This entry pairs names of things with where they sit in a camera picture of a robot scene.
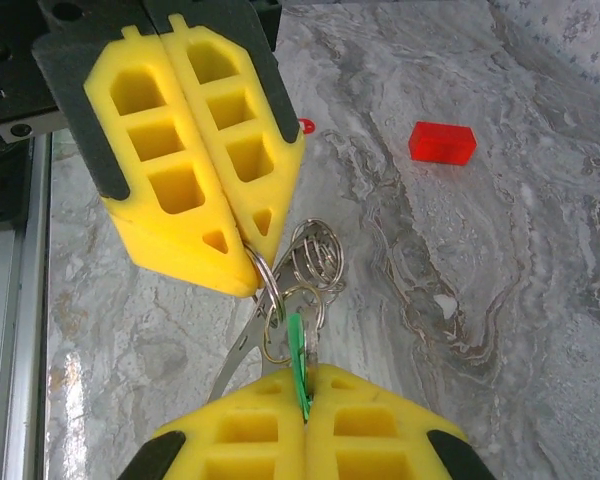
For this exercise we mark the steel plate with small rings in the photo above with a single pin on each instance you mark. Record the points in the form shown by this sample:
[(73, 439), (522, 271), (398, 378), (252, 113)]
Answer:
[(240, 350)]

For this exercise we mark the key with green cap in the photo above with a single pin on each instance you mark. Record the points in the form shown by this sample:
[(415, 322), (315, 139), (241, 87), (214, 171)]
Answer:
[(296, 350)]

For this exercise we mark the large steel split keyring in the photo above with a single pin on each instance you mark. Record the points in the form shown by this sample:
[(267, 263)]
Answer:
[(269, 280)]

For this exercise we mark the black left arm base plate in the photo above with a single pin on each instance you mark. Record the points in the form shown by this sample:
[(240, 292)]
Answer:
[(2, 200)]

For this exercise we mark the plain red block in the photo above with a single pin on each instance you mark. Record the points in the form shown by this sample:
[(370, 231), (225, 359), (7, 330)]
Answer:
[(442, 145)]

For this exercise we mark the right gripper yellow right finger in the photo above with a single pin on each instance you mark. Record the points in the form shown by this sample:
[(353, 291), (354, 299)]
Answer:
[(360, 405)]

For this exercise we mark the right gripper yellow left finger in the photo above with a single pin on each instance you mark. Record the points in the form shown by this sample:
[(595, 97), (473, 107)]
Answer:
[(250, 415)]

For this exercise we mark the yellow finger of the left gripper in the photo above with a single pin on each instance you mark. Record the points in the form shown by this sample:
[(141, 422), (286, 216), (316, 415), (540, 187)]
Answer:
[(280, 165), (180, 250)]

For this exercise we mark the key with red cap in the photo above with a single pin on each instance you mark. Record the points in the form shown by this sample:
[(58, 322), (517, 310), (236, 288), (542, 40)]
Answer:
[(305, 126)]

